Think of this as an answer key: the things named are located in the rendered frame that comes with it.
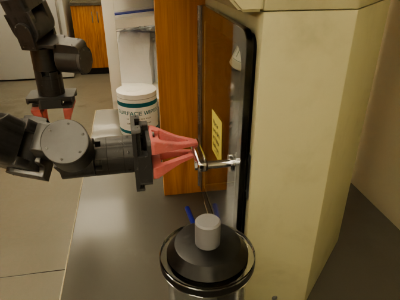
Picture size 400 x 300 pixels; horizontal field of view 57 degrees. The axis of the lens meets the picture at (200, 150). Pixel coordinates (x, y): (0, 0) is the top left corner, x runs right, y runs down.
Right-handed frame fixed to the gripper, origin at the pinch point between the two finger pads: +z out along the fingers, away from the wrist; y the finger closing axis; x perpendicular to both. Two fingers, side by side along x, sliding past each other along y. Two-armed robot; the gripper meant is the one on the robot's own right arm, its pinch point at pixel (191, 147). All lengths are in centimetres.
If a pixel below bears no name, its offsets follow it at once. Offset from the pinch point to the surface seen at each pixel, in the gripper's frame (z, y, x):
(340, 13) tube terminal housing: 14.6, 20.6, -11.9
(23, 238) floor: -77, -118, 138
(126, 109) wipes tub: -10, -15, 62
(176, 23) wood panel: 1.8, 15.3, 25.5
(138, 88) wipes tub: -5, -10, 66
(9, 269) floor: -79, -118, 114
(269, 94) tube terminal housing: 7.2, 11.7, -11.6
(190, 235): -3.7, -2.1, -18.0
